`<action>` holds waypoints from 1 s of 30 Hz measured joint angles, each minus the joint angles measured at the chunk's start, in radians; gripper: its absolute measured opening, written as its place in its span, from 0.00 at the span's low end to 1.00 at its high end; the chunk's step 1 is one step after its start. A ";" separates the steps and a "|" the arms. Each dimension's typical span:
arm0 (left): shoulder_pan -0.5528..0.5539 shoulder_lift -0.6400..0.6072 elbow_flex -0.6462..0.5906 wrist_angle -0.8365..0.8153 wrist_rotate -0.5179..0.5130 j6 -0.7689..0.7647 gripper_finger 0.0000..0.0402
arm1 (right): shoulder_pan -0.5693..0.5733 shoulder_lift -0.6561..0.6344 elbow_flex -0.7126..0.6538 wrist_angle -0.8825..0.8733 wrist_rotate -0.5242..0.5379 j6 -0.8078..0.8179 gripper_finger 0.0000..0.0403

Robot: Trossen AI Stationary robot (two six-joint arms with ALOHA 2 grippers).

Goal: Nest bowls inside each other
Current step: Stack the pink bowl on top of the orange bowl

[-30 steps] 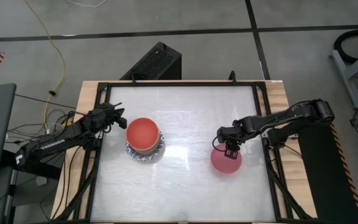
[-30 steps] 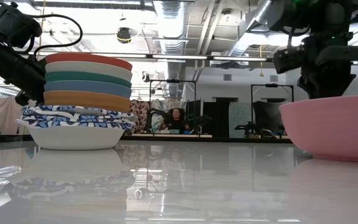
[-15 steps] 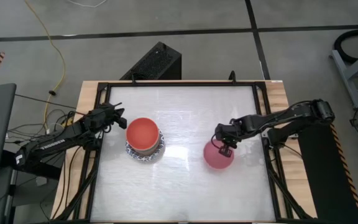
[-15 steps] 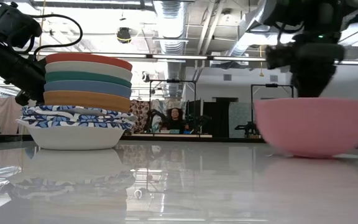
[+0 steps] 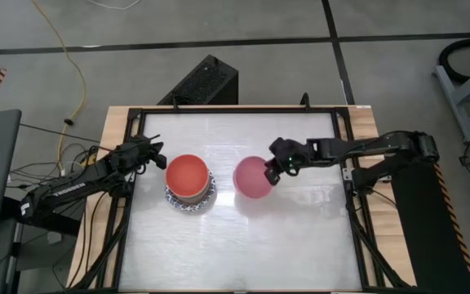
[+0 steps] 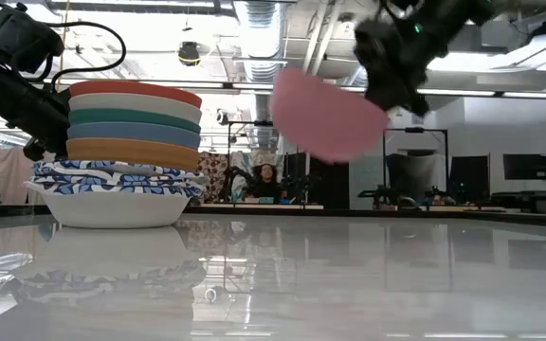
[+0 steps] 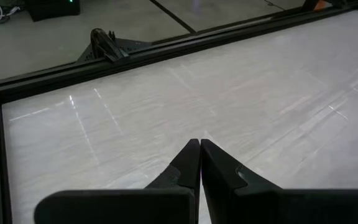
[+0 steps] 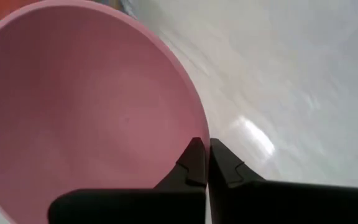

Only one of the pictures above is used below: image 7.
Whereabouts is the black device with green lights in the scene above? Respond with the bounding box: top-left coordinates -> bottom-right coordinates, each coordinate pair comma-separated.
25,0 -> 81,22

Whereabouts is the white cable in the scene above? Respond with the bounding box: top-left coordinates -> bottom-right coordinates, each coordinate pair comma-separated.
0,0 -> 22,26

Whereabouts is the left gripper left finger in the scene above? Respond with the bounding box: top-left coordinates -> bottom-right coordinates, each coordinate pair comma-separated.
34,138 -> 201,224

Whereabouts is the black aluminium table frame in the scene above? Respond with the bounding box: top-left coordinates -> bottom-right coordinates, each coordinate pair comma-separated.
0,0 -> 358,224

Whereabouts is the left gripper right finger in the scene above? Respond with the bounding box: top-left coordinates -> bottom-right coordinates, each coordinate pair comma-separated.
201,138 -> 358,224

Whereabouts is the black table leg bracket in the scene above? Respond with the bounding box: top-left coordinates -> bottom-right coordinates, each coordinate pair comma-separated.
76,36 -> 155,63

